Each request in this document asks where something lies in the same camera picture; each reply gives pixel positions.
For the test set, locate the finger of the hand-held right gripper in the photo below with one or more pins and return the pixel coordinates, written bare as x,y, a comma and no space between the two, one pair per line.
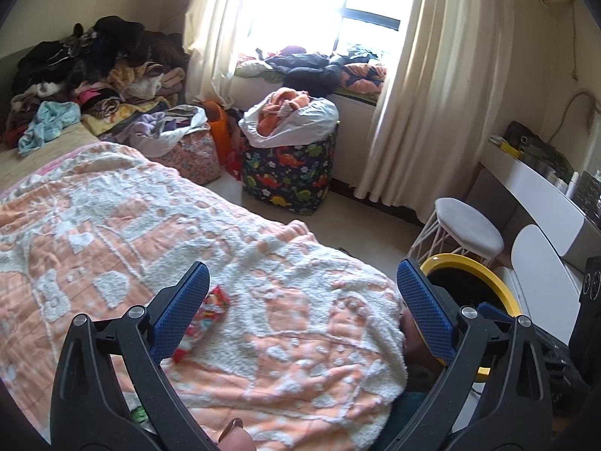
495,312

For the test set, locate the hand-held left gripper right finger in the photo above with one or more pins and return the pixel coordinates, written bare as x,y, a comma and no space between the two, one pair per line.
425,310

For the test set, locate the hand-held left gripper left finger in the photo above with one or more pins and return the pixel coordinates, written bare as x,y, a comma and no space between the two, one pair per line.
181,310

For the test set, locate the red snack packet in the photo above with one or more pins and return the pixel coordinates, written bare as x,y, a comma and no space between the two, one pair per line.
211,310

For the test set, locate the yellow rimmed trash bin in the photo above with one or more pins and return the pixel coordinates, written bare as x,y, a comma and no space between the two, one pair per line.
488,275

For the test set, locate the person's left hand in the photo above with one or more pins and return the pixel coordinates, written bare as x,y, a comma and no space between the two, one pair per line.
236,439

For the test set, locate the white chair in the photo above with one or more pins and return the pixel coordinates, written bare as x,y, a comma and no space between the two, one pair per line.
540,263

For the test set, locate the white round stool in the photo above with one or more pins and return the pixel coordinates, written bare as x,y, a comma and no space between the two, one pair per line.
469,223

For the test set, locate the orange white fleece blanket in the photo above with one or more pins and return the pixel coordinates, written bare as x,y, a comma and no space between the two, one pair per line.
281,291

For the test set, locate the green wrapper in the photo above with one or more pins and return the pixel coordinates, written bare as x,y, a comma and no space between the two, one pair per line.
139,416

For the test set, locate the white desk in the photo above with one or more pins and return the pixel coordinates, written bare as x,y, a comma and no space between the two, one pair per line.
530,183

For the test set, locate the pink floral fabric bag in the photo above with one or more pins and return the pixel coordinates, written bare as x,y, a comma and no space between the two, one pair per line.
197,157

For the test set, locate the dinosaur print storage bin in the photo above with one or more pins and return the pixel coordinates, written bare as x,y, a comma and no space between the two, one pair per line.
286,174

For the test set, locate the clutter of desk items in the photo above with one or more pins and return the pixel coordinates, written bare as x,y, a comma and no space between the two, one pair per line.
530,143

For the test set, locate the purple grey clothes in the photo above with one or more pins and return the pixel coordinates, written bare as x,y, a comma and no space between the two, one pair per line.
155,127

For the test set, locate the orange container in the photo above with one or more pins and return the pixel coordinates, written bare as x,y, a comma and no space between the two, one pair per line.
217,124

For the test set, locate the beige bed sheet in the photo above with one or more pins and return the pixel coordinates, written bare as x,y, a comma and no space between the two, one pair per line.
47,157

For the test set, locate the white bag of orange clothes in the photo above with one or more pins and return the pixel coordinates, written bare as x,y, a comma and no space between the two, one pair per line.
310,120

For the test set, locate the light blue cloth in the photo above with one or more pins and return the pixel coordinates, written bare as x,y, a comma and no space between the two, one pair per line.
49,122

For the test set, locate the cream curtain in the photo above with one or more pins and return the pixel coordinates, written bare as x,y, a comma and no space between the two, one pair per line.
220,19
436,80

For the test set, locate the pile of clothes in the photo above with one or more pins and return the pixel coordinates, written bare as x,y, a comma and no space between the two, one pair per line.
108,56

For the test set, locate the clothes heap on windowsill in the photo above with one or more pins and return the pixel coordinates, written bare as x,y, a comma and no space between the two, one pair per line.
310,68

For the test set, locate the black window frame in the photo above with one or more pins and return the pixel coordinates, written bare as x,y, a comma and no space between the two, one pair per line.
371,19

